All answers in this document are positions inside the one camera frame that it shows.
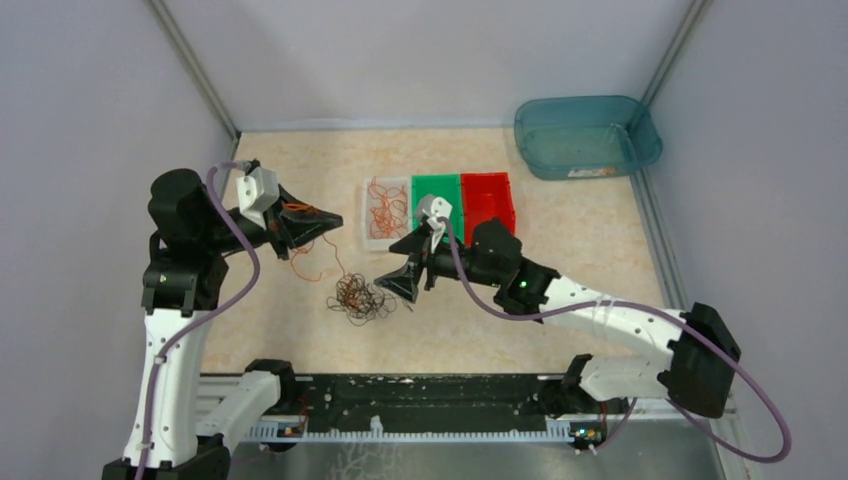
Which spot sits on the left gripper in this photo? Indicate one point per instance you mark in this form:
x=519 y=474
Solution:
x=291 y=227

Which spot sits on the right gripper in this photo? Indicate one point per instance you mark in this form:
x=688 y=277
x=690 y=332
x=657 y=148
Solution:
x=404 y=281

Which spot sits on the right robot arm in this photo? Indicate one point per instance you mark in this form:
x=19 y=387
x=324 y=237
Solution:
x=682 y=356

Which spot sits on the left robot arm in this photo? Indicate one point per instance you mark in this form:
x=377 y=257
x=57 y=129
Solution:
x=194 y=235

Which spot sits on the white plastic bin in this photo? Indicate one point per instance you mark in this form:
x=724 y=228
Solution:
x=386 y=211

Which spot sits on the red plastic bin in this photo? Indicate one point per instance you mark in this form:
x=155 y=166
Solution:
x=485 y=196

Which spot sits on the teal translucent tub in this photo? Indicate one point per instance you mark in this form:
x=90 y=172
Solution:
x=586 y=137

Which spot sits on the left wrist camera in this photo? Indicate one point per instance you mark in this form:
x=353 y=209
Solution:
x=257 y=192

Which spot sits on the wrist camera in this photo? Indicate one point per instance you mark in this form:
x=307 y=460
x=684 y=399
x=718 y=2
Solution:
x=434 y=211
x=257 y=192

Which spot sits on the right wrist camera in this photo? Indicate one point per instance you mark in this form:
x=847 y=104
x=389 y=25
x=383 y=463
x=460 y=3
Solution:
x=434 y=211

